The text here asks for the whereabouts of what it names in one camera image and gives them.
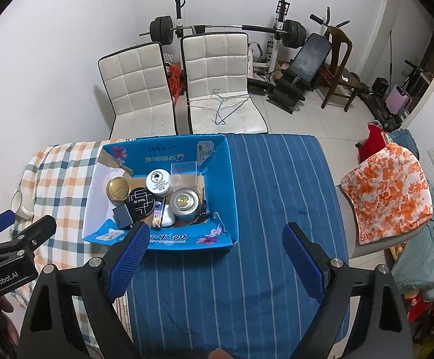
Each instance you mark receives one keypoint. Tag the space print lighter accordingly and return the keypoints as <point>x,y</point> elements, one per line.
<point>159,208</point>

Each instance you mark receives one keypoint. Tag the teal blanket pile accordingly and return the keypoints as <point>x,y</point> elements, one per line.
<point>414,269</point>

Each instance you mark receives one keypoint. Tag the plaid checkered cloth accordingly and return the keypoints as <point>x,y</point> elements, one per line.
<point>57,179</point>

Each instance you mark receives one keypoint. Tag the red plastic bag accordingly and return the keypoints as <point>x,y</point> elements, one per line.
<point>175,80</point>

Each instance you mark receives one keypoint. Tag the white tin black lid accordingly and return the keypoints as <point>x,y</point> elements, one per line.
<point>142,202</point>

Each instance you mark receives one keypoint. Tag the right white padded chair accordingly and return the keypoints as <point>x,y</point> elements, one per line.
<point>220,61</point>

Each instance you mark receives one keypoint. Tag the black usb charger block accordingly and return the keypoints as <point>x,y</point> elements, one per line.
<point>122,216</point>

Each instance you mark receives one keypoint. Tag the black car key bunch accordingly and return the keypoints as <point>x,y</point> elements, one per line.
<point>203,217</point>

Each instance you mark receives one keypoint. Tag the blue milk carton box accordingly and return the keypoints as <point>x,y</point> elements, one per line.
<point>135,159</point>

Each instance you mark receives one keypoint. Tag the white padded chair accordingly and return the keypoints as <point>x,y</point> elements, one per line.
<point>135,81</point>
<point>220,61</point>

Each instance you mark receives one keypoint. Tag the brown wooden chair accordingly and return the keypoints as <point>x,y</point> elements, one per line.
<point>340,81</point>

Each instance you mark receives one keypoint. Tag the clear plastic box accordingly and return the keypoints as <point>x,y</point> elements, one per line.
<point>183,175</point>

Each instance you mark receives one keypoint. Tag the white earbud case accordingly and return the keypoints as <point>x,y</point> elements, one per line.
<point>168,217</point>

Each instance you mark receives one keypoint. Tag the blue striped tablecloth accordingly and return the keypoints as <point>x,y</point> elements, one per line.
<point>229,283</point>

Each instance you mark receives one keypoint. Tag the black weight bench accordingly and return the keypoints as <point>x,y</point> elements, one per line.
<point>302,73</point>

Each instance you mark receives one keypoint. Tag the wire clothes hangers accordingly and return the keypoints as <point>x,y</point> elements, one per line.
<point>217,107</point>

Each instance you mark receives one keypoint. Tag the left white padded chair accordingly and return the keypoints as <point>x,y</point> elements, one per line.
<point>135,81</point>

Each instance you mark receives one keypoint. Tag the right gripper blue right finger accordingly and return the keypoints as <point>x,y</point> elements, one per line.
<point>309,261</point>

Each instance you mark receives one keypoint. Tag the gold tape roll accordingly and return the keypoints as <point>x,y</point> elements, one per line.
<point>117,189</point>

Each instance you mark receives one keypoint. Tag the silver round metal tin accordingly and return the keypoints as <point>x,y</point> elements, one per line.
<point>185,204</point>

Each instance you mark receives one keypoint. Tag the red cloth item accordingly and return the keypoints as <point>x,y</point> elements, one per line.
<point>376,140</point>

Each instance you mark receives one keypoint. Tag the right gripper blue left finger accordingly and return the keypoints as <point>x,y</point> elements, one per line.
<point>123,259</point>

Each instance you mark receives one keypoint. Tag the white round labelled tin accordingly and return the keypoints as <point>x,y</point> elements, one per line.
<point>157,182</point>

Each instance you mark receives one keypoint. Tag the white tape roll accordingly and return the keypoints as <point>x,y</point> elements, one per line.
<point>22,206</point>

